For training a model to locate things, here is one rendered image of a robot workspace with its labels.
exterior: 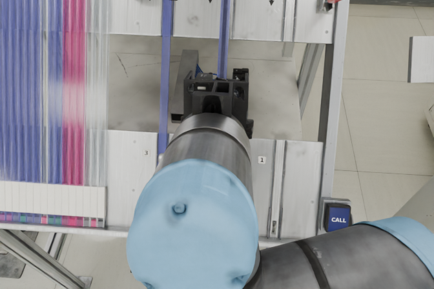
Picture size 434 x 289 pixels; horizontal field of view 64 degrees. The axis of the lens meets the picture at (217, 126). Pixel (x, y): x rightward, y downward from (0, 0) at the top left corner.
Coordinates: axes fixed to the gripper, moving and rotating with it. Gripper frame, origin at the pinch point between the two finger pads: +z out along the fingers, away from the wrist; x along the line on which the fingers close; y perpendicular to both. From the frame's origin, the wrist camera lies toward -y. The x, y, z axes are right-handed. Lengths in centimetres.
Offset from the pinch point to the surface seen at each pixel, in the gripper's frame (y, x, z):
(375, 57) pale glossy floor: -14, -84, 162
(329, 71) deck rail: 3.6, -19.1, 13.7
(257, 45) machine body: 1, -9, 69
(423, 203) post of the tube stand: -24, -43, 16
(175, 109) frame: -13.1, 13.6, 38.4
